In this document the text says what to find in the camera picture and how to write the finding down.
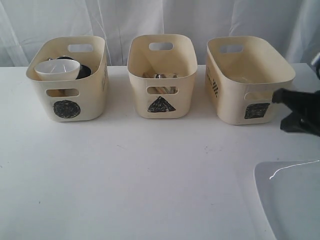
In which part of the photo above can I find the white square plate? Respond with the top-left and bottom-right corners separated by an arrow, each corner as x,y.
254,160 -> 320,240

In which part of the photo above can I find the small steel bowl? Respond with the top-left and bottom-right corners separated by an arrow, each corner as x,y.
76,64 -> 92,80

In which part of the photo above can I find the steel mug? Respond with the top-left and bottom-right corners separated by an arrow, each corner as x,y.
47,55 -> 77,63

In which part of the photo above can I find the white ceramic bowl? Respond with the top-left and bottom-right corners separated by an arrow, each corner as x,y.
34,59 -> 81,81

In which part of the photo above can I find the cream bin with square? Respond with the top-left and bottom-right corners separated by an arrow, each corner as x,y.
205,36 -> 296,125

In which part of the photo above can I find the cream bin with triangle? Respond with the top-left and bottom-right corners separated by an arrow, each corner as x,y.
127,34 -> 198,119

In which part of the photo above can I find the white backdrop curtain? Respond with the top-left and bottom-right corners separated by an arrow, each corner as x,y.
0,0 -> 320,67

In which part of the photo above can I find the cream bin with circle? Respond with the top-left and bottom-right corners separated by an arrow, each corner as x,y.
26,35 -> 109,122

